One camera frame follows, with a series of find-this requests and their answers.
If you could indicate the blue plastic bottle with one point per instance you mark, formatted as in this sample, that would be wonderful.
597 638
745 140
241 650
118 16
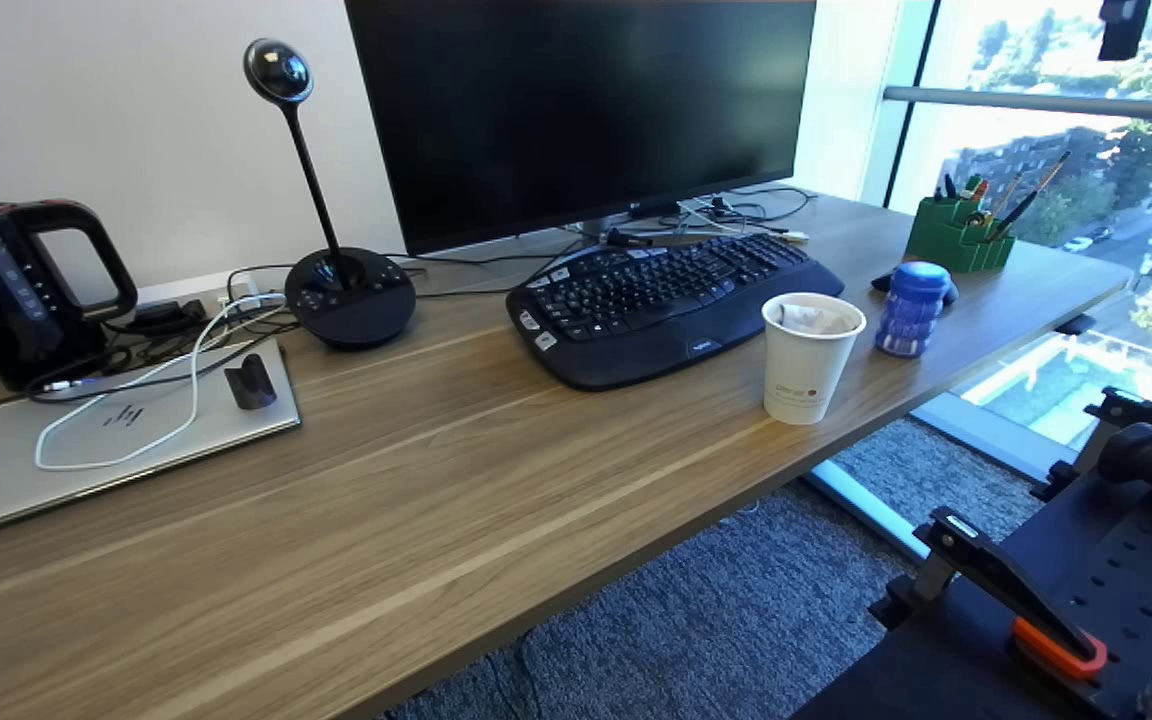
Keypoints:
913 307

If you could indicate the black computer keyboard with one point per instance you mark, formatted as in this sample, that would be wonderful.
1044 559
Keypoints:
631 314

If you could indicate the white paper cup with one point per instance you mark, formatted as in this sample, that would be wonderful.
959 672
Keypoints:
811 341

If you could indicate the black conference webcam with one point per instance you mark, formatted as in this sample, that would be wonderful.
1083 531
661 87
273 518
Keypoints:
344 299

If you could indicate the black computer monitor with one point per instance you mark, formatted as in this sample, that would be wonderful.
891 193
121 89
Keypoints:
520 115

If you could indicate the small black adapter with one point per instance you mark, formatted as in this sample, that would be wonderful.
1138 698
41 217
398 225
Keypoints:
249 381

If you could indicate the green pen holder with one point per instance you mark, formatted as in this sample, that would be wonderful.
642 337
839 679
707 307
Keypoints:
959 235

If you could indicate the orange black clamp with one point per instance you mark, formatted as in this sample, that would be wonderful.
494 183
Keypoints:
967 565

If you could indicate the black perforated robot cart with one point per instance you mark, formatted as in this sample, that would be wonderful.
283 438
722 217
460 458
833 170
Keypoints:
1089 553

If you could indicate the silver laptop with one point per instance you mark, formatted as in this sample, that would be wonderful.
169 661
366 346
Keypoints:
52 455

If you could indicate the black electric kettle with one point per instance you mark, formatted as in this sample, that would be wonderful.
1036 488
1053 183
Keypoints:
47 329

